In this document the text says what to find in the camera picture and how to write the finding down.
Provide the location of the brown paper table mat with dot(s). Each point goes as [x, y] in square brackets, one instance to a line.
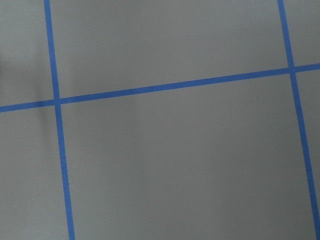
[159, 119]

